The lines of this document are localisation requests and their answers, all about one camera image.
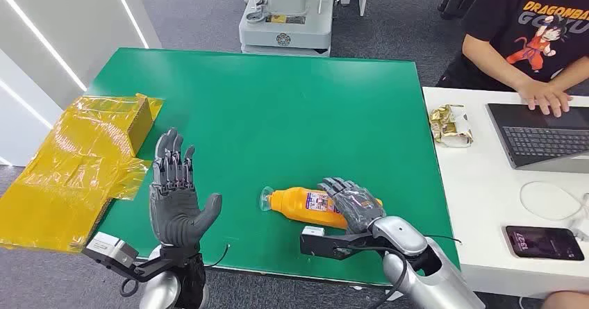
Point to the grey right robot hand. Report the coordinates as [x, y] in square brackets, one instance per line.
[356, 205]

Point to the grey robot base machine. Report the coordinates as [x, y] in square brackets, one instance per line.
[287, 21]

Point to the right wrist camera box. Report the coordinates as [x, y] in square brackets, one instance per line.
[322, 245]

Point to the person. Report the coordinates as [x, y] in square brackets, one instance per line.
[515, 21]

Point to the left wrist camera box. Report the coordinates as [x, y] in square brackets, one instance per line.
[110, 249]

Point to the crumpled gold foil wrapper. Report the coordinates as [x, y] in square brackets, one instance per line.
[450, 125]

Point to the yellow taped cardboard box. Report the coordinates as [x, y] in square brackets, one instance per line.
[78, 169]

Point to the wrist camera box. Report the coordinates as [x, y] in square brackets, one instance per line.
[322, 245]
[110, 249]

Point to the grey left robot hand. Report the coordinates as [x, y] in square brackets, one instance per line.
[177, 215]

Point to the orange plastic bottle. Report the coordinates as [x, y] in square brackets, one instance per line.
[292, 203]

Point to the black smartphone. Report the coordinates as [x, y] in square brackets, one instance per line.
[543, 243]

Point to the person's hand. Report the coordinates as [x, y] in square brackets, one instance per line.
[545, 96]

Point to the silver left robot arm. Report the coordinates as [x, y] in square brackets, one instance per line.
[161, 293]

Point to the grey laptop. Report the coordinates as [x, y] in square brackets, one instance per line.
[543, 136]

